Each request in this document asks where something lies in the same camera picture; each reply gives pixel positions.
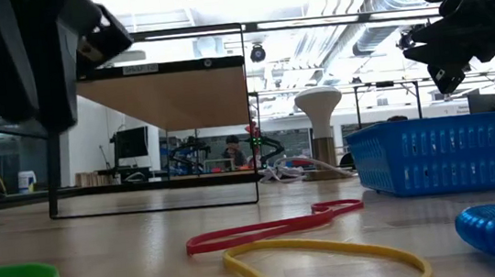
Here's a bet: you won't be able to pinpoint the white bucket blue label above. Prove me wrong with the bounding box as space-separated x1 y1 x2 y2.
16 169 39 195

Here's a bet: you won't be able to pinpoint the dark flat monitor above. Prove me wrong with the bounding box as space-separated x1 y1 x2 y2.
466 92 495 116

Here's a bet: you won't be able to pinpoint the wooden shelf riser black frame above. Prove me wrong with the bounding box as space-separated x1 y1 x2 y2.
31 20 263 226

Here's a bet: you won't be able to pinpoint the round black hanging camera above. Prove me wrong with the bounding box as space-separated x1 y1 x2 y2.
247 42 268 64

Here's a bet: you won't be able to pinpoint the black overhead crossbar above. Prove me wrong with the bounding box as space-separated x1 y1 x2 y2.
128 0 444 50

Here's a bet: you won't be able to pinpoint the yellow rubber band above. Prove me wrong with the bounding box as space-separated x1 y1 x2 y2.
120 222 435 277

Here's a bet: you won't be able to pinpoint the black aluminium rig frame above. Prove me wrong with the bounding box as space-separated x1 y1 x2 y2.
0 135 265 212

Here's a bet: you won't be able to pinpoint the black track spotlights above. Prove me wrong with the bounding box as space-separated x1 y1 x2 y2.
394 23 419 52

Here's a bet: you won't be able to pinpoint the blue plastic basket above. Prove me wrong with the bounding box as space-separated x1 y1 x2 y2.
343 110 495 205

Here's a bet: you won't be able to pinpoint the yellow green crayon box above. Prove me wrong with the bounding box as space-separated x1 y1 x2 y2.
302 165 358 183

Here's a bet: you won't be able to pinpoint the red rubber band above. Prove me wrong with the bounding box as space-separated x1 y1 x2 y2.
182 196 369 258

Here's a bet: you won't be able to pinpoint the black computer monitor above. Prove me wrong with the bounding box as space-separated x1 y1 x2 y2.
109 125 153 161

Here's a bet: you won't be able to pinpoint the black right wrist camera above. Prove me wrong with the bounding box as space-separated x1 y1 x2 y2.
426 60 470 97

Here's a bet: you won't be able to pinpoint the white mushroom lamp wooden base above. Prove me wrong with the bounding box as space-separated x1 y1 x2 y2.
292 83 352 174

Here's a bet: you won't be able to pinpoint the stack of wooden blocks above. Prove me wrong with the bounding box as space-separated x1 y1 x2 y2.
73 168 118 190

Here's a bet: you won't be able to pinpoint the silver ventilation duct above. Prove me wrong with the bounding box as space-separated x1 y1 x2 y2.
306 0 433 63

